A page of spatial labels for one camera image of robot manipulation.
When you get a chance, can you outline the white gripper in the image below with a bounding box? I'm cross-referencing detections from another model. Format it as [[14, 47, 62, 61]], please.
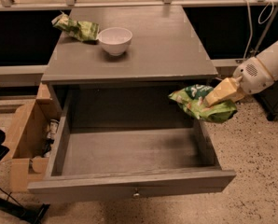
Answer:
[[203, 57, 274, 107]]

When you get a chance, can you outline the green rice chip bag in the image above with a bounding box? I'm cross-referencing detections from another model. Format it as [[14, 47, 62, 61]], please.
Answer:
[[168, 84, 237, 123]]

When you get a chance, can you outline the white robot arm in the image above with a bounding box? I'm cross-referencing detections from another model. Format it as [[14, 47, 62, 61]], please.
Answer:
[[203, 40, 278, 107]]

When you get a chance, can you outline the open grey top drawer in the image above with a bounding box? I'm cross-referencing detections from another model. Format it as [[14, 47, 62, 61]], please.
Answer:
[[27, 90, 237, 203]]

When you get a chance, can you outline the crumpled green snack bag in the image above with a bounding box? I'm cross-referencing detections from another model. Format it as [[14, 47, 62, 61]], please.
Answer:
[[51, 13, 100, 42]]

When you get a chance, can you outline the grey wooden nightstand cabinet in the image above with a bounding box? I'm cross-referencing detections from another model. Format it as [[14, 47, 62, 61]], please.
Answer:
[[42, 6, 216, 129]]

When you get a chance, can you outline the white ceramic bowl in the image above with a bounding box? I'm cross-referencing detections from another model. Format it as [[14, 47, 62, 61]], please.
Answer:
[[98, 27, 132, 56]]

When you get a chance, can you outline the white bottle in box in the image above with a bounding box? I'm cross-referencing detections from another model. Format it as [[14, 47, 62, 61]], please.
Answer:
[[47, 119, 59, 140]]

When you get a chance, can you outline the open cardboard box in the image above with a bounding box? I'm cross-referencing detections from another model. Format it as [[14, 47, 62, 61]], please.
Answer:
[[5, 84, 61, 192]]

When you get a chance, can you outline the black stand base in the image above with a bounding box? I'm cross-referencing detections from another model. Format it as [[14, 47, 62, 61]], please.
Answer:
[[0, 130, 49, 224]]

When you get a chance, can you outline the thin white looped wire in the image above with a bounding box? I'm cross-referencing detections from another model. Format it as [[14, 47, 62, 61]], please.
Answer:
[[257, 0, 275, 26]]

